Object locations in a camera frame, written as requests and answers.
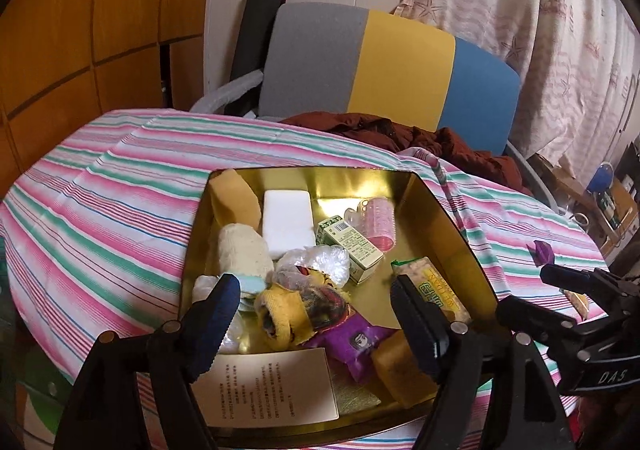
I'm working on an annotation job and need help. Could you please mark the blue bucket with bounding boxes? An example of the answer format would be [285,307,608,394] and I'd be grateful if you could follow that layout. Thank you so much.
[587,162,615,194]

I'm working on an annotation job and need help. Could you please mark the striped pink green tablecloth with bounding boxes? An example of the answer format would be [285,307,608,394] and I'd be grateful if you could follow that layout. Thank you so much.
[1,110,604,381]

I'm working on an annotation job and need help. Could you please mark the cream sock with blue cuff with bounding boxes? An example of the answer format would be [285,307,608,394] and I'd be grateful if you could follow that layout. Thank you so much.
[217,224,274,298]

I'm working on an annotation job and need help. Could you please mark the pink hair roller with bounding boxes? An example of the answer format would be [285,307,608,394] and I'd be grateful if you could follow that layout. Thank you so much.
[344,198,396,253]

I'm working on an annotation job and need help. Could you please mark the purple snack packet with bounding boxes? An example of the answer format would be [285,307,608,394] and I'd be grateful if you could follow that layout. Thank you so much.
[303,309,396,382]

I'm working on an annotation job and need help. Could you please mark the clear plastic bag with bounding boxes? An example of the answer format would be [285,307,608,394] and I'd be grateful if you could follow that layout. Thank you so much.
[274,245,350,288]

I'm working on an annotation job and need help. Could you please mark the small green white carton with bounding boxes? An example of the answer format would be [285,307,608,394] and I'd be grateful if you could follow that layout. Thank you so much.
[316,215,383,285]

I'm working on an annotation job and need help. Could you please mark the white printed card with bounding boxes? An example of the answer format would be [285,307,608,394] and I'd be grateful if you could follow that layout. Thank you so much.
[192,348,338,428]

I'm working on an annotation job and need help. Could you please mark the gold metal tin box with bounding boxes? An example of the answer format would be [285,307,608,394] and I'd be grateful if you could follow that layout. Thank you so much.
[178,165,501,449]

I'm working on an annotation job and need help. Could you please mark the small purple wrapper piece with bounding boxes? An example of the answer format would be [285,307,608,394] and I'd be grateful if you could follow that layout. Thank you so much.
[527,240,555,267]

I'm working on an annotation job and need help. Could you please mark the grey yellow blue chair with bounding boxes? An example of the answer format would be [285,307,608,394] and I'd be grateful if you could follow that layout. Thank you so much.
[191,2,558,210]

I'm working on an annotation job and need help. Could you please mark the yellow sponge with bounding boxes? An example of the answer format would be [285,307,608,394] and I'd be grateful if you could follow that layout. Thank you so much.
[371,331,438,409]
[207,170,262,231]

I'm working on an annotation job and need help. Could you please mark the pink patterned curtain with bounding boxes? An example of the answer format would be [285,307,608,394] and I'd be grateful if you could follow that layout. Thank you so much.
[396,0,639,184]

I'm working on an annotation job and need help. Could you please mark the wooden wardrobe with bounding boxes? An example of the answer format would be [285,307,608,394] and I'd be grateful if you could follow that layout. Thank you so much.
[1,0,206,188]

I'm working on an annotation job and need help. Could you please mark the yellow green snack packet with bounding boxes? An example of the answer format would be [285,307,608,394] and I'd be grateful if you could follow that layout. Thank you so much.
[390,256,472,324]

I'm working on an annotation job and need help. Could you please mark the dark red jacket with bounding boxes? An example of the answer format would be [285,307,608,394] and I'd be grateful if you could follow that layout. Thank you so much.
[282,111,533,196]

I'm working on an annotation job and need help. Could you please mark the white rectangular block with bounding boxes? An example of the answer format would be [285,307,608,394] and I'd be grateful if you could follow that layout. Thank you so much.
[262,190,316,259]

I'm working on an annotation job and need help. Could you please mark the wooden desk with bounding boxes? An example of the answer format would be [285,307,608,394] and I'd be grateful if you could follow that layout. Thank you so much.
[528,154,639,264]

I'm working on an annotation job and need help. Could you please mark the yellow fuzzy sock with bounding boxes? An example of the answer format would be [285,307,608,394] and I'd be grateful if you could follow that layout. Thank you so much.
[254,272,352,352]

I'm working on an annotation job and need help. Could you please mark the black rolled mat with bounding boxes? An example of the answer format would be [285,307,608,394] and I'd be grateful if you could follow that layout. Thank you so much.
[224,0,285,116]

